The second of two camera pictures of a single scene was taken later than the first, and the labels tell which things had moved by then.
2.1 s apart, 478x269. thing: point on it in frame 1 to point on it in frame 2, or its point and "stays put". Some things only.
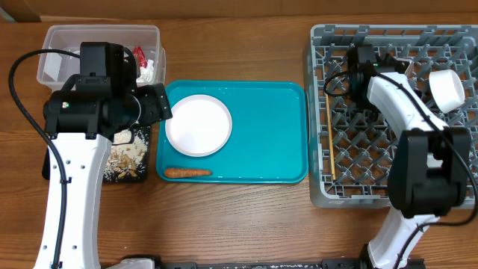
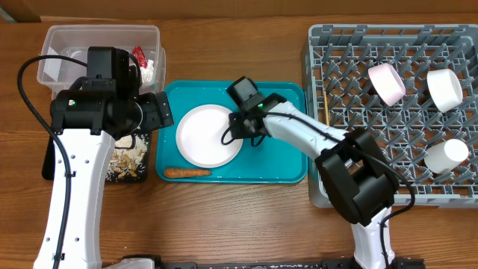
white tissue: x=146 y=73 stays put
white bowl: x=447 y=89 stays put
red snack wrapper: x=139 y=52 stays put
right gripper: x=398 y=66 to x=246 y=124
